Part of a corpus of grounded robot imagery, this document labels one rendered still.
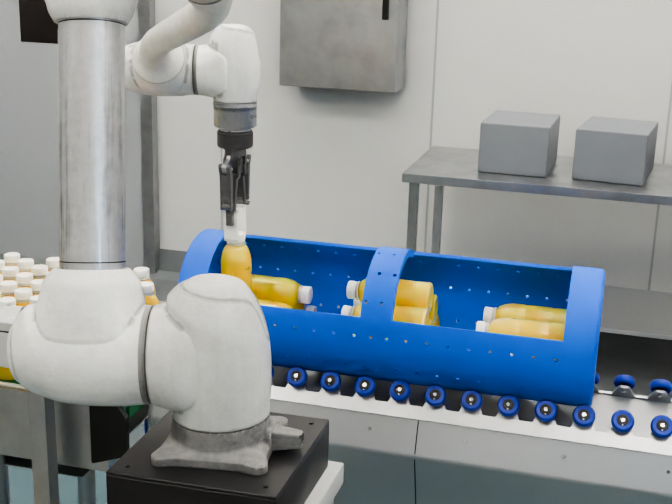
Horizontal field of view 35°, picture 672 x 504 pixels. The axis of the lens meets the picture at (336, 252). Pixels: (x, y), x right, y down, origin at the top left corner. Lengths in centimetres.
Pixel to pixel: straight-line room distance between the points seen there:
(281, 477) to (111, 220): 46
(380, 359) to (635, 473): 55
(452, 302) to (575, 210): 313
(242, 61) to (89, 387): 81
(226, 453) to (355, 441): 66
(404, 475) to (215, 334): 83
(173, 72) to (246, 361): 75
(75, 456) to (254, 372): 89
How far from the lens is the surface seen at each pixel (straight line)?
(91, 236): 164
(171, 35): 199
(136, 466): 168
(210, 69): 217
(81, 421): 239
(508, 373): 215
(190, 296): 160
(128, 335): 162
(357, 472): 233
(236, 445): 165
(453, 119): 548
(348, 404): 226
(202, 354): 159
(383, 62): 529
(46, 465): 238
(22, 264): 272
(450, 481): 228
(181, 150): 596
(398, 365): 219
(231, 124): 219
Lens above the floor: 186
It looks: 16 degrees down
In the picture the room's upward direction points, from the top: 2 degrees clockwise
